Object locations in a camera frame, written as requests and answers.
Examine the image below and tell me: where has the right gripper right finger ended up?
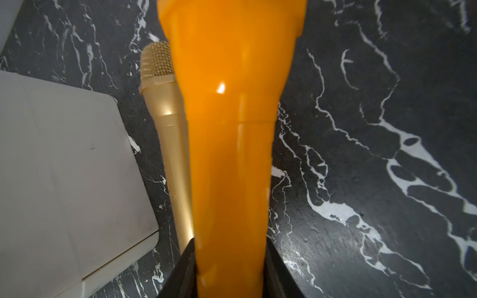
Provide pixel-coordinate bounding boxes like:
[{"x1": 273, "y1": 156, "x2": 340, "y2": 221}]
[{"x1": 263, "y1": 238, "x2": 305, "y2": 298}]

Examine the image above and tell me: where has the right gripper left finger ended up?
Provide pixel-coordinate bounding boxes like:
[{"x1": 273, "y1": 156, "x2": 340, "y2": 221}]
[{"x1": 158, "y1": 239, "x2": 198, "y2": 298}]

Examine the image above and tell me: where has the white drawer cabinet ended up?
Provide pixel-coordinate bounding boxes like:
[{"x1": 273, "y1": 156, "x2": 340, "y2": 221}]
[{"x1": 1, "y1": 71, "x2": 159, "y2": 298}]

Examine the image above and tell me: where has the gold microphone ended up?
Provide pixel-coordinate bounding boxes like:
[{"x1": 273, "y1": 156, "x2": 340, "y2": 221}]
[{"x1": 139, "y1": 41, "x2": 194, "y2": 252}]

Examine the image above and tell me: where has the orange microphone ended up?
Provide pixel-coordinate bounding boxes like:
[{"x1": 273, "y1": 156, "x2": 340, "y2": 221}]
[{"x1": 157, "y1": 1, "x2": 307, "y2": 298}]

